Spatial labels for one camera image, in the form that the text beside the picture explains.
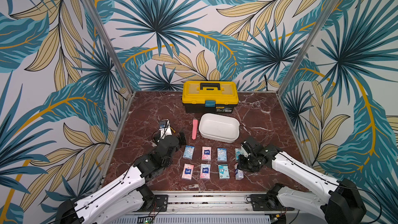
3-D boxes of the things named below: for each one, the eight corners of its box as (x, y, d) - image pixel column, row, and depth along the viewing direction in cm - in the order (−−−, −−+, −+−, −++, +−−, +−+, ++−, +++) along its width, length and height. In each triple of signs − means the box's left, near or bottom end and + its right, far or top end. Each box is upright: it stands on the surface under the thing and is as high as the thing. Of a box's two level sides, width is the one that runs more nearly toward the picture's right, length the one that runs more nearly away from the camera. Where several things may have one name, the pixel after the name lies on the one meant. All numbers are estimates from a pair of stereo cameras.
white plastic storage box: (197, 139, 97) (197, 133, 92) (201, 117, 107) (201, 112, 102) (236, 145, 95) (239, 140, 90) (237, 122, 105) (239, 117, 100)
